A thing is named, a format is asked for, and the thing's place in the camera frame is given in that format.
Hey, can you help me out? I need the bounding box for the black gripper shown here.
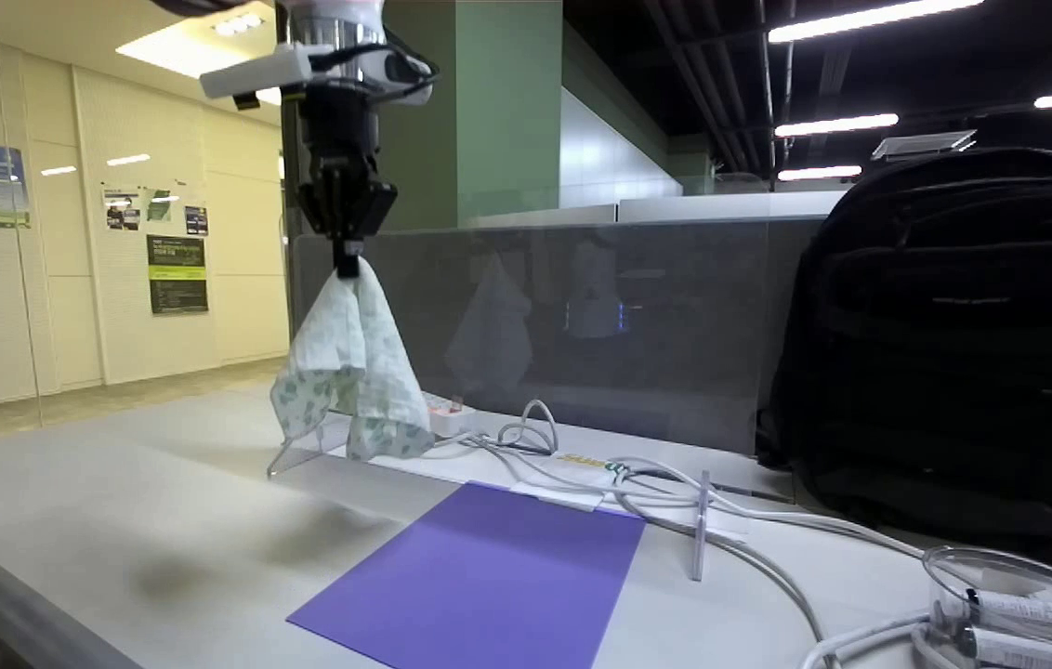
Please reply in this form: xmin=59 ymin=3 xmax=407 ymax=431
xmin=296 ymin=77 xmax=401 ymax=283

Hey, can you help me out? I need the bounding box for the white patterned towel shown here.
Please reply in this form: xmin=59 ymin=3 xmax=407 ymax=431
xmin=266 ymin=257 xmax=437 ymax=466

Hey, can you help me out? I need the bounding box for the clear acrylic glass screen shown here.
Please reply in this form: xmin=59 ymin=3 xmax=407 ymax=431
xmin=265 ymin=197 xmax=717 ymax=588

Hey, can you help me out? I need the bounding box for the white power strip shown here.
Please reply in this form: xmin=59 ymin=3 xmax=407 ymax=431
xmin=419 ymin=389 xmax=488 ymax=448

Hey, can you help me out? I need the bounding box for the bright recessed ceiling panel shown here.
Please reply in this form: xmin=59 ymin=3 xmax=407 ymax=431
xmin=112 ymin=7 xmax=287 ymax=109

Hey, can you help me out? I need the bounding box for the grey partition panel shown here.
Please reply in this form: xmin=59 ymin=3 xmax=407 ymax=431
xmin=287 ymin=187 xmax=851 ymax=459

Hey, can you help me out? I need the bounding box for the purple paper sheet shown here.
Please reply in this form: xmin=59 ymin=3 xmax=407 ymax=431
xmin=282 ymin=481 xmax=649 ymax=669

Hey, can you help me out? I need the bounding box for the black backpack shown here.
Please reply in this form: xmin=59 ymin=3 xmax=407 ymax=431
xmin=750 ymin=145 xmax=1052 ymax=573

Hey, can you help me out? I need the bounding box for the dark green wall poster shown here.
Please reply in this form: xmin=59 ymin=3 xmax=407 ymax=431
xmin=146 ymin=232 xmax=211 ymax=321

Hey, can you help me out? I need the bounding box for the white looped power cable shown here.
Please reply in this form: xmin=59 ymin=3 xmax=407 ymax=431
xmin=422 ymin=394 xmax=616 ymax=491

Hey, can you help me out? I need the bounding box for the grey thick cable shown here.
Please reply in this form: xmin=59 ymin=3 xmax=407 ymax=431
xmin=604 ymin=459 xmax=827 ymax=645

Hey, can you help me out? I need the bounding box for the thin grey cable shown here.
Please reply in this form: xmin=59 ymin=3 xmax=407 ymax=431
xmin=621 ymin=459 xmax=1052 ymax=609

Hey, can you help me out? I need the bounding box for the white cable connector bundle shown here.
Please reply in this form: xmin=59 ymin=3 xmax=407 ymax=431
xmin=794 ymin=585 xmax=1052 ymax=669

